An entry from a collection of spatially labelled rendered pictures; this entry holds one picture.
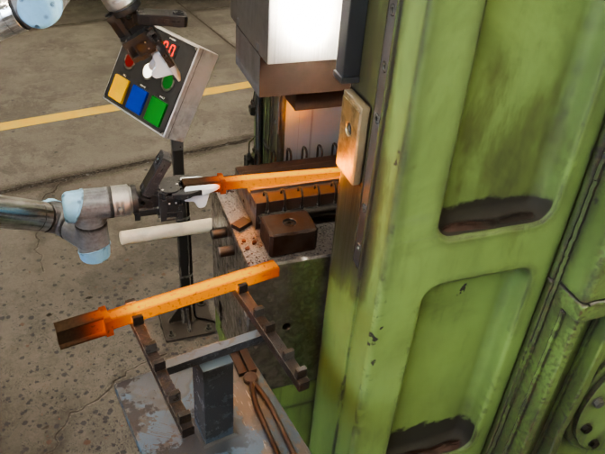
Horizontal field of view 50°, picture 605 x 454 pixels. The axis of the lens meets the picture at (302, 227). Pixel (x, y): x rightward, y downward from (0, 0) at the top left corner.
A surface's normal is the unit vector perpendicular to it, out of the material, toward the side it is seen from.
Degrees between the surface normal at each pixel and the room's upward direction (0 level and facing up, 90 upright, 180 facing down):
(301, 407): 89
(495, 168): 89
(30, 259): 0
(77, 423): 0
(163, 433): 0
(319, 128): 90
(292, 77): 90
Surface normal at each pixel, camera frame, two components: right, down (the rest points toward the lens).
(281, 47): 0.33, 0.57
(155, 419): 0.07, -0.81
